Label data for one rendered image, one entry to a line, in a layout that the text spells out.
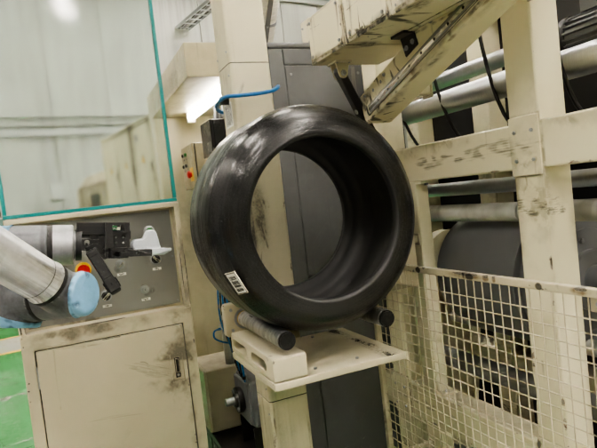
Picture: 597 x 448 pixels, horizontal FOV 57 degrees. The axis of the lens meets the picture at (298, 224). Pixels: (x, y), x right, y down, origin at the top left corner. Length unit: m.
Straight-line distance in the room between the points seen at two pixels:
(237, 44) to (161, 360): 1.08
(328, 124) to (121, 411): 1.21
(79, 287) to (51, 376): 0.86
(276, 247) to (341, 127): 0.49
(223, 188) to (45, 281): 0.43
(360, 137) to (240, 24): 0.57
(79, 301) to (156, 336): 0.86
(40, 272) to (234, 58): 0.90
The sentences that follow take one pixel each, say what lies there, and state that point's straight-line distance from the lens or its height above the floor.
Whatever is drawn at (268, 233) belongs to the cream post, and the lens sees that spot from 1.69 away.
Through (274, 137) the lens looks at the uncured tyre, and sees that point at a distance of 1.32.
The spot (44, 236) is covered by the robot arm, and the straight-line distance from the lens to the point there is 1.30.
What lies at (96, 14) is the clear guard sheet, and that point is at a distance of 2.09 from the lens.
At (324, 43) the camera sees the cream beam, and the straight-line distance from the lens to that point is 1.71.
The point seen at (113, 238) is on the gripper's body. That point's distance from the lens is 1.32.
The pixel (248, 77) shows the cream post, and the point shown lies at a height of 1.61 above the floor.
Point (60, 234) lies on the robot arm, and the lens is 1.30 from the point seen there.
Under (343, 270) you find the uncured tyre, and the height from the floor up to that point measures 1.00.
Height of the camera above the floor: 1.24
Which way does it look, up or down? 3 degrees down
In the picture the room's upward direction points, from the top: 7 degrees counter-clockwise
